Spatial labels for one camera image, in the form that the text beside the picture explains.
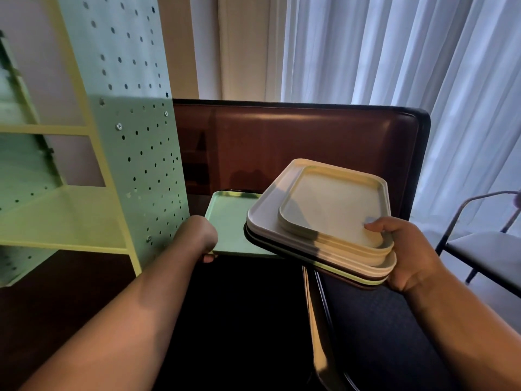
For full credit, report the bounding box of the person's left hand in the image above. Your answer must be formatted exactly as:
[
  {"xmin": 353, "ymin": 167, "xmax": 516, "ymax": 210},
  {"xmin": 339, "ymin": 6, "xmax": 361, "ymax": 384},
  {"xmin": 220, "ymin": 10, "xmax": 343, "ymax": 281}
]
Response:
[{"xmin": 173, "ymin": 215, "xmax": 219, "ymax": 264}]

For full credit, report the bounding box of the person's right hand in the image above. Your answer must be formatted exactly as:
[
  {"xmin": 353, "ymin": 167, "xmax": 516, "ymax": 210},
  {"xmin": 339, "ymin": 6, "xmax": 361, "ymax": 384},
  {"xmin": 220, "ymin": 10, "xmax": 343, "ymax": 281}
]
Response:
[{"xmin": 364, "ymin": 217, "xmax": 445, "ymax": 294}]

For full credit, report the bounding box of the mint green tray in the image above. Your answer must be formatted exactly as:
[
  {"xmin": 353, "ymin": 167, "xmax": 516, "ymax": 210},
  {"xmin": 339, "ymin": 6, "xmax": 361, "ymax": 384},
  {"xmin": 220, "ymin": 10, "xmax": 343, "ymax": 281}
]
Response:
[{"xmin": 205, "ymin": 190, "xmax": 285, "ymax": 259}]

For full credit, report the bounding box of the small beige tray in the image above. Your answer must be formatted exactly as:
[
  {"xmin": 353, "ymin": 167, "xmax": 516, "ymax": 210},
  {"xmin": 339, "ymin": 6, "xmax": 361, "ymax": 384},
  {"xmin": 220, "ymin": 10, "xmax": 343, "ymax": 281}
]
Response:
[{"xmin": 278, "ymin": 165, "xmax": 395, "ymax": 267}]

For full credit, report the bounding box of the large white tray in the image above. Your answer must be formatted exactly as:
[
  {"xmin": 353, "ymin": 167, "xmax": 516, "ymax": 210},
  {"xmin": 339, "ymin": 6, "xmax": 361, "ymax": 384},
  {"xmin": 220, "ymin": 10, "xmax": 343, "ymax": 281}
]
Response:
[{"xmin": 246, "ymin": 158, "xmax": 398, "ymax": 281}]

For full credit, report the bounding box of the person's right forearm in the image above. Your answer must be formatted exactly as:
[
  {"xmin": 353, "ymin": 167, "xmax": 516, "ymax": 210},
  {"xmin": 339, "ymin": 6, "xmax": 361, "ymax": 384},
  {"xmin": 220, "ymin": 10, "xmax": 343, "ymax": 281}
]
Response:
[{"xmin": 403, "ymin": 264, "xmax": 521, "ymax": 391}]

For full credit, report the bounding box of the person's left forearm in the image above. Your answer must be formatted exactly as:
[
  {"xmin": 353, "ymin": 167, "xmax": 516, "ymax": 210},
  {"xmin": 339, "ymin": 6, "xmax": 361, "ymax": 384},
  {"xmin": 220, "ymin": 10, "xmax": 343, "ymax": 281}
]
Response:
[{"xmin": 18, "ymin": 235, "xmax": 206, "ymax": 391}]

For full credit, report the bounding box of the brown leather booth bench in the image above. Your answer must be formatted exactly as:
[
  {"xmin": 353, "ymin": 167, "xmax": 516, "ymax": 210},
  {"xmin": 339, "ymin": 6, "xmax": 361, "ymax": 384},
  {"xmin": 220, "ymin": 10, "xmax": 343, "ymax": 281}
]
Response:
[{"xmin": 173, "ymin": 99, "xmax": 452, "ymax": 391}]

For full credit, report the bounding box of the green perforated metal shelf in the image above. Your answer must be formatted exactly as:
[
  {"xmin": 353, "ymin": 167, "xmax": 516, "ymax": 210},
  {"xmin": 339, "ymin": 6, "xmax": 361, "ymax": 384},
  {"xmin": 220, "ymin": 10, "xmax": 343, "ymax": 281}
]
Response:
[{"xmin": 0, "ymin": 0, "xmax": 191, "ymax": 288}]

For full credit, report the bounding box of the white sheer curtain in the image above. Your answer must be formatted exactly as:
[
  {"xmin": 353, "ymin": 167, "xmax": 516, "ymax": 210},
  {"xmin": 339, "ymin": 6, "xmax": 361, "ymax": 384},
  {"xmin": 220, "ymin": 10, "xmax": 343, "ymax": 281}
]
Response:
[{"xmin": 280, "ymin": 0, "xmax": 521, "ymax": 334}]

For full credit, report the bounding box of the metal frame chair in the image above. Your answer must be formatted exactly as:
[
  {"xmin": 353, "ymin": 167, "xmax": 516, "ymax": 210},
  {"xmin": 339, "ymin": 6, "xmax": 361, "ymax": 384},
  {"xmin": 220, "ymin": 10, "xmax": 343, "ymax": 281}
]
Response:
[{"xmin": 435, "ymin": 190, "xmax": 521, "ymax": 298}]

